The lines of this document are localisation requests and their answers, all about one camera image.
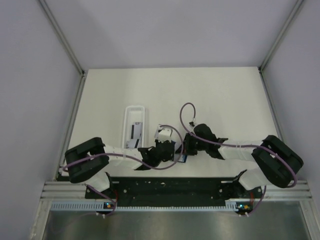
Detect blue card holder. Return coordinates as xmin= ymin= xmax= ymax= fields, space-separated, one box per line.
xmin=173 ymin=142 xmax=188 ymax=164

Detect lower cards in basket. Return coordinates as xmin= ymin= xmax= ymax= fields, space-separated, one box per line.
xmin=125 ymin=138 xmax=141 ymax=149

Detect purple cable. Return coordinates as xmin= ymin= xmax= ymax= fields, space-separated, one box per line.
xmin=179 ymin=102 xmax=298 ymax=217
xmin=62 ymin=124 xmax=184 ymax=218

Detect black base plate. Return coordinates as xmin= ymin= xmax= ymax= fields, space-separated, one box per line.
xmin=84 ymin=176 xmax=263 ymax=207

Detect aluminium frame post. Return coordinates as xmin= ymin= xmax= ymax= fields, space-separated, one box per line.
xmin=36 ymin=0 xmax=85 ymax=76
xmin=258 ymin=0 xmax=306 ymax=74

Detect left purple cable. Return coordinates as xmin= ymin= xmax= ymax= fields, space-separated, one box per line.
xmin=62 ymin=124 xmax=184 ymax=218

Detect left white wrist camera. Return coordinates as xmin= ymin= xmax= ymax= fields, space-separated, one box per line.
xmin=154 ymin=124 xmax=173 ymax=143

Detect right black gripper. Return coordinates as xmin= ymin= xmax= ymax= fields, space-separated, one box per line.
xmin=176 ymin=133 xmax=209 ymax=156

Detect upper cards in basket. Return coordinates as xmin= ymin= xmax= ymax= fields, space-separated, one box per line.
xmin=129 ymin=122 xmax=143 ymax=139

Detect left aluminium frame post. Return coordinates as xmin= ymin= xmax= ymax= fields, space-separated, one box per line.
xmin=36 ymin=0 xmax=85 ymax=76

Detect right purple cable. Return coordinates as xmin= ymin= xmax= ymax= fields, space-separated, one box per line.
xmin=179 ymin=102 xmax=298 ymax=217

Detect grey slotted cable duct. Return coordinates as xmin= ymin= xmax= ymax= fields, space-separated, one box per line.
xmin=50 ymin=201 xmax=251 ymax=213

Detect white plastic basket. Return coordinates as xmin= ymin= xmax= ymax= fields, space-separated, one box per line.
xmin=122 ymin=105 xmax=146 ymax=149

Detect right aluminium frame post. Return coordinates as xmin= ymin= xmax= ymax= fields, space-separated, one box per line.
xmin=258 ymin=0 xmax=306 ymax=74

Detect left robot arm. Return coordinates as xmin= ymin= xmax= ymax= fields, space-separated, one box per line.
xmin=62 ymin=137 xmax=175 ymax=199

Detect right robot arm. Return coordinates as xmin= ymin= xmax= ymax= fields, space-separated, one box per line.
xmin=183 ymin=123 xmax=304 ymax=198

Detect cards in basket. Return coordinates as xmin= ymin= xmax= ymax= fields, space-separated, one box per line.
xmin=125 ymin=138 xmax=141 ymax=149
xmin=129 ymin=122 xmax=143 ymax=139

